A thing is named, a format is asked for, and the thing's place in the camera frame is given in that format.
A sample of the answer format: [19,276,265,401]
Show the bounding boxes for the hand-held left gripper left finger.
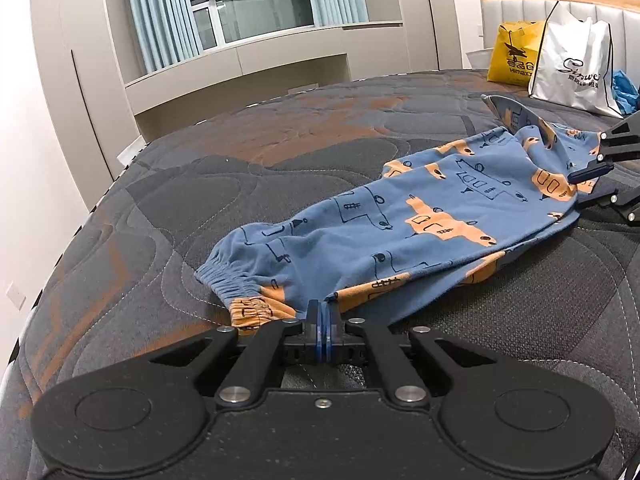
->
[150,300,325,406]

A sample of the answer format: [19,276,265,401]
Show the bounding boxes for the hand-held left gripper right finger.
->
[324,301,496,407]

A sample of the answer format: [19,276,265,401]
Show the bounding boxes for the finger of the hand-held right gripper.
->
[575,187,640,226]
[567,110,640,184]

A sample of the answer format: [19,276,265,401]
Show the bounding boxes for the blue orange printed pants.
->
[194,94,608,337]

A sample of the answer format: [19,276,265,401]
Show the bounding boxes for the crumpled blue plastic bag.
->
[611,69,640,115]

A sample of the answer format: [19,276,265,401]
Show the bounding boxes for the white shopping bag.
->
[528,1,623,118]

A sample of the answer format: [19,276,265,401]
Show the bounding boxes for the yellow shopping bag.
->
[487,20,548,87]

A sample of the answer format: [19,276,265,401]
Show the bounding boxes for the white plastic container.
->
[465,47,496,71]

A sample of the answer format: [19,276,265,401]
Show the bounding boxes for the grey padded wooden headboard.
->
[479,0,640,61]

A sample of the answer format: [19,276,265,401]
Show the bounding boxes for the grey orange quilted mattress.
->
[0,67,640,480]

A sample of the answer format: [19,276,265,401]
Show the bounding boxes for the beige wardrobe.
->
[30,0,146,211]
[390,0,463,73]

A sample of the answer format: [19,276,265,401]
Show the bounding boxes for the small white box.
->
[117,137,146,163]

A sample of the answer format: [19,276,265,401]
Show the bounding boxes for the beige built-in window desk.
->
[125,20,406,141]

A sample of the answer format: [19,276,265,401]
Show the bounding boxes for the glass window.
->
[182,0,316,51]

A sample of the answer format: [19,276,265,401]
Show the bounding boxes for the white wall socket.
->
[5,280,27,311]

